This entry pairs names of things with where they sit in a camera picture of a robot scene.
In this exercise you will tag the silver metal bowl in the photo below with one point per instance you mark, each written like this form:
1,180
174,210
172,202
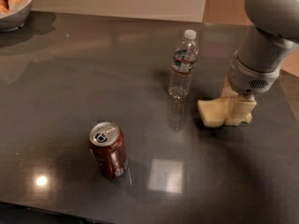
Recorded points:
16,20

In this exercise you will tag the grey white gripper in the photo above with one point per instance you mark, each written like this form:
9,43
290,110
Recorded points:
248,77

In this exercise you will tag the yellow sponge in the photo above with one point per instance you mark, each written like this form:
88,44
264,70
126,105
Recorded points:
213,112

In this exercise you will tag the red soda can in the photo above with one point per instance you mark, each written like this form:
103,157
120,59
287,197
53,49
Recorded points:
108,149

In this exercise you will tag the orange fruit in bowl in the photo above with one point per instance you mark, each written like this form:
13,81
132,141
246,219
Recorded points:
3,10
13,2

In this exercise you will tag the clear plastic water bottle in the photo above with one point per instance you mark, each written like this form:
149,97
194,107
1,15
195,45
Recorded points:
183,64

